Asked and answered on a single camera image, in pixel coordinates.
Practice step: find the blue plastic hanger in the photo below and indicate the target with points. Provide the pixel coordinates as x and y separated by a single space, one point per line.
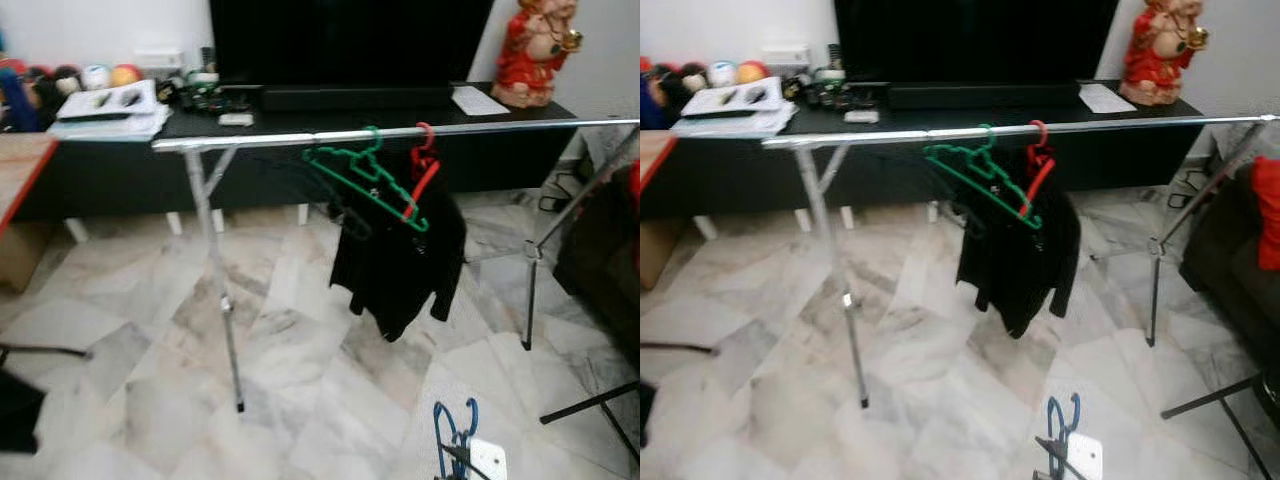
443 440
1055 430

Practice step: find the green plastic hanger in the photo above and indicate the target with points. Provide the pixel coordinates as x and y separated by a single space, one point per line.
422 224
1035 220

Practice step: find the red plastic hanger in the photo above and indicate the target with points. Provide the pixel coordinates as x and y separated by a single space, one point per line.
1040 182
425 185

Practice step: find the black folding chair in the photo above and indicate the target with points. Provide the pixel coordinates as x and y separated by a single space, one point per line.
1200 402
575 407

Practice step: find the black garment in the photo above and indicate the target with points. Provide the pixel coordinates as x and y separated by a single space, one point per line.
646 415
18 410

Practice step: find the black polo shirt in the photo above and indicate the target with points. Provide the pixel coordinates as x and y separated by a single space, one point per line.
400 270
1020 270

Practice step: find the dark brown fabric sofa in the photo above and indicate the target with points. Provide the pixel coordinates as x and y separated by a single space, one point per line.
1220 270
600 260

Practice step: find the silver metal clothes rack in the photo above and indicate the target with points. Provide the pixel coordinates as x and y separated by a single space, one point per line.
834 260
213 260

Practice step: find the white paper sheet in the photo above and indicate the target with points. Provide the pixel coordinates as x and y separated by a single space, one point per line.
1107 98
480 100

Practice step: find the marble red-edged folding table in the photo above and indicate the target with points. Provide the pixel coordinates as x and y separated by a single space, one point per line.
652 150
20 160

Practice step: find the black TV cabinet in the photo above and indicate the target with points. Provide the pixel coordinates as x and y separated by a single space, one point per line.
120 185
740 185

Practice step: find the small white device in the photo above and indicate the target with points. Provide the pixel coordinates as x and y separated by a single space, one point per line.
861 117
236 120

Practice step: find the red gold figurine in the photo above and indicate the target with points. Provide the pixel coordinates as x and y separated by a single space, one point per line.
525 65
1155 62

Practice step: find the black plush toy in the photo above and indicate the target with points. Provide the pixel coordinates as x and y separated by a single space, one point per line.
680 85
50 88

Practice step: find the stack of white papers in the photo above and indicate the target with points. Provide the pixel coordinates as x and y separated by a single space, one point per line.
110 122
735 120

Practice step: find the yellow black pen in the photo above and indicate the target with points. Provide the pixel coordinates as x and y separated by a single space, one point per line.
723 98
100 100

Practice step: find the black upright remote control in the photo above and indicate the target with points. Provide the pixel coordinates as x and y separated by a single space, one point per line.
207 60
834 57

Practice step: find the white blue ball toy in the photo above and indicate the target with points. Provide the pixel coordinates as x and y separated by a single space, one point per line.
722 75
95 78

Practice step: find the black computer mouse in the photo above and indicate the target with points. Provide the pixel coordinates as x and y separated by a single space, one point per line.
756 96
131 98

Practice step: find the orange ball toy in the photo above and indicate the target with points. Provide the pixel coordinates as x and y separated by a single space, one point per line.
126 76
751 73

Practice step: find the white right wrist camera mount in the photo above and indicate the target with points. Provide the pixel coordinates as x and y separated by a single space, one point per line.
490 462
1085 460

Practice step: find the white wall socket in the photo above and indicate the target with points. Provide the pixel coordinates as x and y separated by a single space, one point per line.
787 56
160 58

